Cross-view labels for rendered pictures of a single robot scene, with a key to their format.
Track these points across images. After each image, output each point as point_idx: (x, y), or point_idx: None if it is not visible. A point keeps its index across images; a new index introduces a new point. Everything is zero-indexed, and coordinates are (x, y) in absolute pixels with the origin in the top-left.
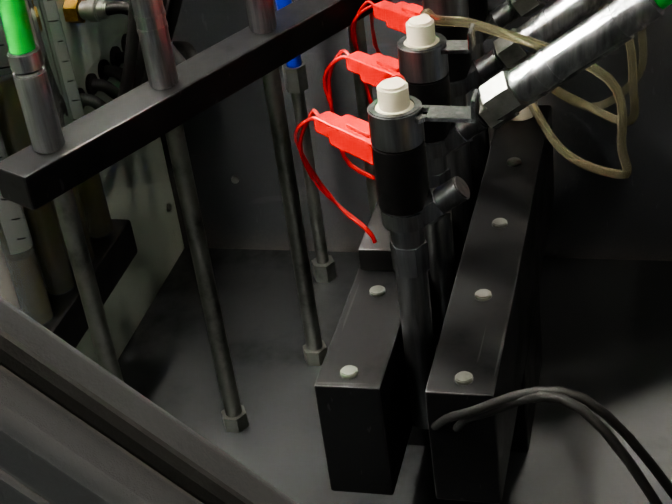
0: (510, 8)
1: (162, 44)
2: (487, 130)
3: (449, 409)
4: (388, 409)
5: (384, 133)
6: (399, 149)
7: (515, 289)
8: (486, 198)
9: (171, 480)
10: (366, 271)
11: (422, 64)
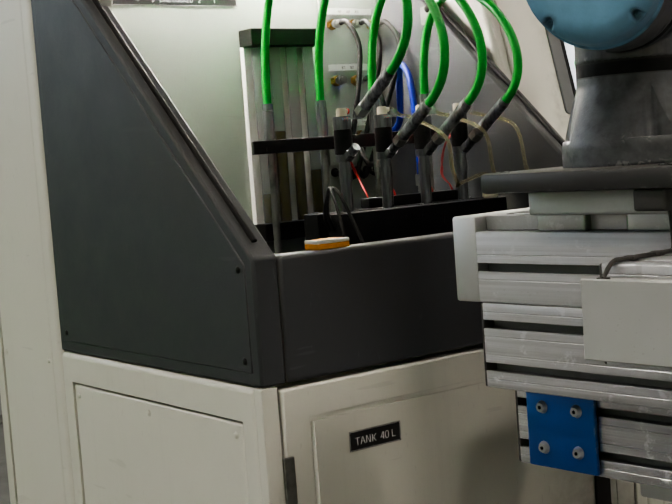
0: (469, 137)
1: (321, 119)
2: (466, 196)
3: (332, 221)
4: (324, 229)
5: (333, 122)
6: (336, 128)
7: (394, 209)
8: (430, 203)
9: (147, 84)
10: (362, 208)
11: (376, 119)
